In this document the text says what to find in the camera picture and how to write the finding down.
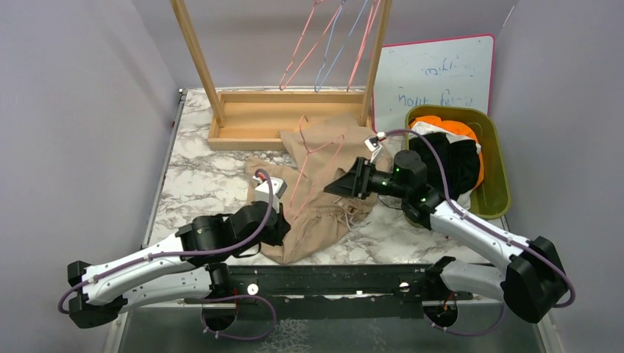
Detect white shorts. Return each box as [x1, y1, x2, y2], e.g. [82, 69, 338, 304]
[408, 121, 483, 210]

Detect pink framed whiteboard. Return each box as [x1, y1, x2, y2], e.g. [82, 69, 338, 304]
[372, 34, 495, 131]

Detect black shorts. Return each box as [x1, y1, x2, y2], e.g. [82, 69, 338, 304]
[409, 132, 481, 200]

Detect olive green plastic bin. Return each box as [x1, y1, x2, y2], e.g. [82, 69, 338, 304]
[405, 104, 511, 220]

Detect beige shorts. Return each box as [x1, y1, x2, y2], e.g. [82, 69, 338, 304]
[245, 113, 377, 265]

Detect wooden clothes rack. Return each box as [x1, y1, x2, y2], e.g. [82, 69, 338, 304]
[171, 1, 392, 151]

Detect orange shorts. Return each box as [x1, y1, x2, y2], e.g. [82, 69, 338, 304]
[408, 115, 486, 188]

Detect pink hanger of black shorts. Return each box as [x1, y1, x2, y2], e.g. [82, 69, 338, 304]
[277, 1, 345, 91]

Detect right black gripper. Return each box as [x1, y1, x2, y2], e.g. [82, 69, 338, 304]
[325, 157, 409, 201]

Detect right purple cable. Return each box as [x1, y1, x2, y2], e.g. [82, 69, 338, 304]
[382, 128, 577, 338]

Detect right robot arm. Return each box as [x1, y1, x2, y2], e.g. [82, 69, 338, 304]
[324, 150, 572, 324]

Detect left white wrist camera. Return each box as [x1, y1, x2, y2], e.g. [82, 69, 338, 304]
[252, 176, 288, 213]

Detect blue wire hanger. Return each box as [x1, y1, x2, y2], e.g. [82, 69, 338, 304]
[313, 1, 374, 93]

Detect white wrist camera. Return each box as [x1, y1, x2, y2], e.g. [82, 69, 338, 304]
[252, 176, 288, 213]
[364, 132, 387, 163]

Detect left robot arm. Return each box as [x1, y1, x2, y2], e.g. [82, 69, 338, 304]
[57, 202, 291, 329]

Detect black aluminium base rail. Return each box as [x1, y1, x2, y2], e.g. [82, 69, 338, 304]
[116, 263, 547, 323]

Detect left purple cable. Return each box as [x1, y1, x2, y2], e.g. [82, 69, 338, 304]
[57, 168, 275, 315]

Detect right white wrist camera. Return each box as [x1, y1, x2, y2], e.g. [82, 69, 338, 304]
[364, 132, 387, 163]

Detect pink wire hanger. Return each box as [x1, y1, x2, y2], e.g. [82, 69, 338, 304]
[347, 0, 381, 92]

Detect purple cable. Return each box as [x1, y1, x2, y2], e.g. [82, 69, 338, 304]
[57, 168, 275, 315]
[382, 128, 577, 338]

